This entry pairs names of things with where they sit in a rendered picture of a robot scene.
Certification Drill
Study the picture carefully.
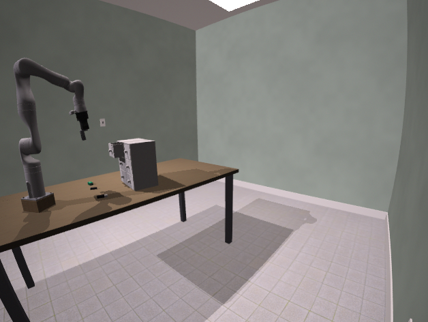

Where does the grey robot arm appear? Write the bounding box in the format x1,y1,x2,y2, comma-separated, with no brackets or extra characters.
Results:
14,58,85,199

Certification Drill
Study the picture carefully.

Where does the small grey chest of drawers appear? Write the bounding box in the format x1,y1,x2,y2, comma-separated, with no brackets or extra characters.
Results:
117,138,158,191

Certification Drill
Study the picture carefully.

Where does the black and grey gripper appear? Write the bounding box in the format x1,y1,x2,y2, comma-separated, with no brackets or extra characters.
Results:
69,104,89,141

